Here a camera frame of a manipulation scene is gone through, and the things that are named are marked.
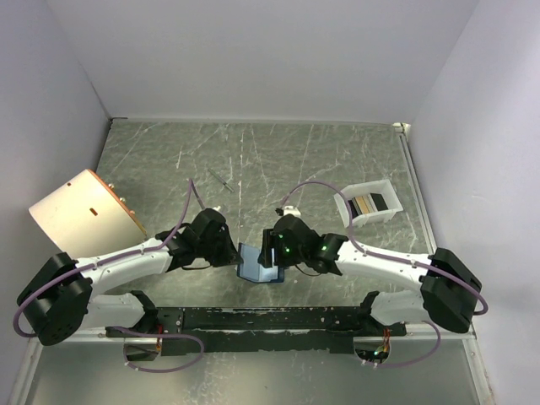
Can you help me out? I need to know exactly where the stack of credit cards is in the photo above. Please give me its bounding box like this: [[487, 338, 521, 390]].
[[348, 192, 388, 218]]

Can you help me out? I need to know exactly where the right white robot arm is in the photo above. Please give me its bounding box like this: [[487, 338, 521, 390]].
[[258, 214, 485, 336]]

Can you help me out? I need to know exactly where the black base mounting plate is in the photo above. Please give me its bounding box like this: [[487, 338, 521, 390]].
[[105, 305, 408, 358]]

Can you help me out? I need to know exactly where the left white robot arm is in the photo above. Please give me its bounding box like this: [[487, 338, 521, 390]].
[[16, 208, 243, 346]]

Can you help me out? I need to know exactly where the blue leather card holder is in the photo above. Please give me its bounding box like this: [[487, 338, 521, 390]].
[[236, 243, 284, 284]]

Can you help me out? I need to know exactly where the white plastic bin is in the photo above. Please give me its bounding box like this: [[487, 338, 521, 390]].
[[334, 179, 403, 228]]

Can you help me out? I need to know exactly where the beige cylindrical lamp shade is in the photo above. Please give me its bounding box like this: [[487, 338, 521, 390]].
[[29, 170, 147, 258]]

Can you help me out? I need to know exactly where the aluminium frame rail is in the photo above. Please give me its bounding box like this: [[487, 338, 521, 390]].
[[9, 325, 495, 404]]

